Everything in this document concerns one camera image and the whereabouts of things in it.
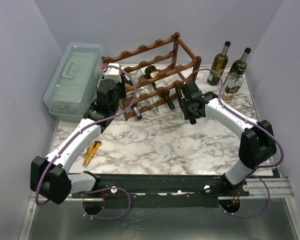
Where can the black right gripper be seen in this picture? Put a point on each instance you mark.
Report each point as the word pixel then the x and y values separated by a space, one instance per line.
pixel 181 100

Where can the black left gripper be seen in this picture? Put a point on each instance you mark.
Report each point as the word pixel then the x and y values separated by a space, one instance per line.
pixel 121 86

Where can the dark green wine bottle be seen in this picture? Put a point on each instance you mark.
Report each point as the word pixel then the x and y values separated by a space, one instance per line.
pixel 185 106
pixel 151 72

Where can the green bottle silver foil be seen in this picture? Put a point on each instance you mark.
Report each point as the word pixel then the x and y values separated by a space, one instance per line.
pixel 218 65
pixel 240 62

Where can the clear bottle black cap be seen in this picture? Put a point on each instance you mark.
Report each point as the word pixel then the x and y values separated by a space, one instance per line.
pixel 232 84

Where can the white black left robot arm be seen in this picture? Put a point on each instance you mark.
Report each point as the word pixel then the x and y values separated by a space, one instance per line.
pixel 49 175

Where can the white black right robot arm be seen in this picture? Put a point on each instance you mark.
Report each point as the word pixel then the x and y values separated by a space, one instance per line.
pixel 257 143

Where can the clear glass wine bottle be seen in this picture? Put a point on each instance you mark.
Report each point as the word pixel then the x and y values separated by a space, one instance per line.
pixel 137 75

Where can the brown wooden wine rack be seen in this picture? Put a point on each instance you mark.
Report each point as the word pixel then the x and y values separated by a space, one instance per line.
pixel 162 73

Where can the translucent green plastic toolbox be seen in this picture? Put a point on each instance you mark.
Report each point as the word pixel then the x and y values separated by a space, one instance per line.
pixel 74 84

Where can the yellow utility knife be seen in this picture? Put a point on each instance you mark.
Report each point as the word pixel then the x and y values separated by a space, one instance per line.
pixel 91 152

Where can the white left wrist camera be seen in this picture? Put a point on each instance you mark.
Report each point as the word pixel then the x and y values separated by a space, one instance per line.
pixel 110 71

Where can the black metal base rail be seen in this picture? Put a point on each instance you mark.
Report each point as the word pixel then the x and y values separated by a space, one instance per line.
pixel 184 201

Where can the aluminium extrusion rail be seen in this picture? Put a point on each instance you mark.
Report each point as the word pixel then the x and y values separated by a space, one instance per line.
pixel 265 188

